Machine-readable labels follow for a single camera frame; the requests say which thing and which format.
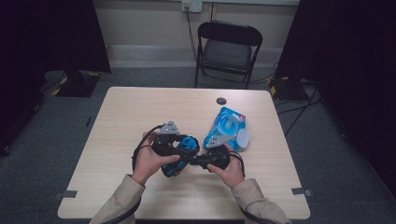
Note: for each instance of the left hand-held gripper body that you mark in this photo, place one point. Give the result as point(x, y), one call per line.
point(165, 144)

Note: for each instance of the black curtain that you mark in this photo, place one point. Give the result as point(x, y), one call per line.
point(46, 37)
point(358, 62)

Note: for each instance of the person's left hand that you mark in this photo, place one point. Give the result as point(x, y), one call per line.
point(146, 165)

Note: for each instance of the white wall socket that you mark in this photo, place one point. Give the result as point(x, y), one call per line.
point(192, 5)

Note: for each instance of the person's right hand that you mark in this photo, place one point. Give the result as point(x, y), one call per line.
point(232, 174)

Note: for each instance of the black folding chair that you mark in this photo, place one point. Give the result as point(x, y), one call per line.
point(227, 53)

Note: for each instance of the black stand base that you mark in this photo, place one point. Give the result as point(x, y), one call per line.
point(286, 88)
point(77, 84)

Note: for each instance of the grey tape strip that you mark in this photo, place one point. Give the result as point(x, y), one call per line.
point(300, 191)
point(67, 194)

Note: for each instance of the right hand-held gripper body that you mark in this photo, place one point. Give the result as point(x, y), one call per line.
point(218, 157)

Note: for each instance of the blue toy car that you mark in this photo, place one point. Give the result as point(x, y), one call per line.
point(172, 169)

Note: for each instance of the blue wet wipes pack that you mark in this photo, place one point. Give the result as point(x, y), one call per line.
point(224, 124)

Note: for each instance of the white wet wipe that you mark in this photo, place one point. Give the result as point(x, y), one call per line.
point(231, 121)

